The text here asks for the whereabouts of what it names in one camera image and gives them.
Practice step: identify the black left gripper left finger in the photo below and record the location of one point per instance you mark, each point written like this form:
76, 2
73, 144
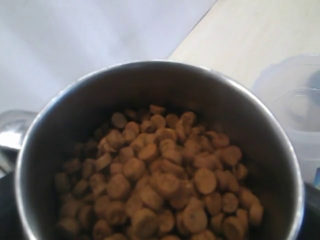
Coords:
10, 226

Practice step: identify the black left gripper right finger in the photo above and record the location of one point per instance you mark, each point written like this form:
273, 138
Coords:
310, 229

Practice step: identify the brown pellets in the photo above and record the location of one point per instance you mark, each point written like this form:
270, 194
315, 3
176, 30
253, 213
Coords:
155, 175

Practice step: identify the steel mug with pellets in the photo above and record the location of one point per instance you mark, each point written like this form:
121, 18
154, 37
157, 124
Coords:
78, 110

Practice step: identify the clear plastic jar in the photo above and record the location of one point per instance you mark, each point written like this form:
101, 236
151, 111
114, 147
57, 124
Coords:
291, 91

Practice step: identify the white plastic tray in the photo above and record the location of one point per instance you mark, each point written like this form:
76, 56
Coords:
45, 45

